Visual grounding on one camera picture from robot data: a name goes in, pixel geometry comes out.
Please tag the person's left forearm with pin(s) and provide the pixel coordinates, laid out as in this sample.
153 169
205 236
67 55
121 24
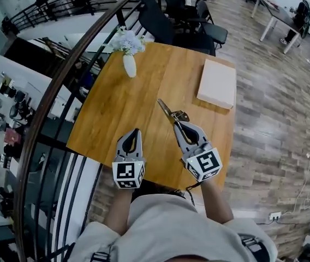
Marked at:
119 209

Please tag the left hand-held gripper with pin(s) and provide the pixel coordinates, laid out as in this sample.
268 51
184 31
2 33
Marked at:
129 173

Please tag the white power strip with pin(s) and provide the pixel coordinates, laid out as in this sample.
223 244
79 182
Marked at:
275 215

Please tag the person's right forearm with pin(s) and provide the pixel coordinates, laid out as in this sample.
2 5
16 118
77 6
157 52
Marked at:
216 201

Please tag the white vase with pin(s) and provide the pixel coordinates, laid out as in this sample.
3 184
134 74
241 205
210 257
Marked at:
130 65

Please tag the dark desk with white legs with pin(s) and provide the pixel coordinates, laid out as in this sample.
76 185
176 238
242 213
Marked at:
277 14

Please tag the pale blue flower bouquet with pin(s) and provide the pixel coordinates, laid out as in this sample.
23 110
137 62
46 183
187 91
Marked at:
129 41

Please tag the dark curved railing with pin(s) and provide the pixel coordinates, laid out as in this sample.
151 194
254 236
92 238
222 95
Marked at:
59 75

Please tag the white flat box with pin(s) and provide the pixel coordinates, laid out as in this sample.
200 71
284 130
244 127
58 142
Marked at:
217 83

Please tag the person's grey shirt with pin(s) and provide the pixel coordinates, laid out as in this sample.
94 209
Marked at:
168 228

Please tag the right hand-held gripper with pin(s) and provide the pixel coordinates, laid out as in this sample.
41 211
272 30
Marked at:
204 162

